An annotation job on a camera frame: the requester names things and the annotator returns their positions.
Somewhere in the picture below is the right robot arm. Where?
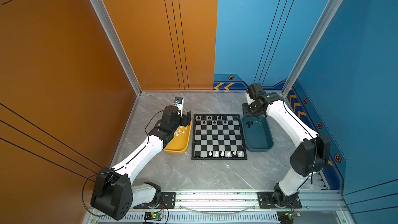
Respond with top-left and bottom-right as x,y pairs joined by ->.
243,83 -> 331,208

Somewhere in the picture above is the left green circuit board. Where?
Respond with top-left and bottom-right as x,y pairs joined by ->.
143,212 -> 165,224

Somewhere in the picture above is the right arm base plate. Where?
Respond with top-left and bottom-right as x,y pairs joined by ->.
257,191 -> 302,209

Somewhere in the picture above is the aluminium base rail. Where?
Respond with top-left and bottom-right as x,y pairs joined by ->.
86,189 -> 349,212

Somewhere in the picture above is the yellow plastic tray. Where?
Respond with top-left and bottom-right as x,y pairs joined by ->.
163,123 -> 192,155

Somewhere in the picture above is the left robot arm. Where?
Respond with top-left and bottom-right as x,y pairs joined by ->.
90,97 -> 191,220

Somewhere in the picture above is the black white chess board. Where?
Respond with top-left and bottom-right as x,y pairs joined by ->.
191,114 -> 247,160

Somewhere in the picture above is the right circuit board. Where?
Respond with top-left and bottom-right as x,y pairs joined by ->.
277,212 -> 301,224

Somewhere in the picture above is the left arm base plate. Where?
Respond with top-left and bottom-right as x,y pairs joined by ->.
133,191 -> 176,209

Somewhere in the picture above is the teal plastic tray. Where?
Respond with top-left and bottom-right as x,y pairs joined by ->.
242,116 -> 274,152

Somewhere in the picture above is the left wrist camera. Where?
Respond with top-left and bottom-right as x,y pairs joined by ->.
174,96 -> 184,115

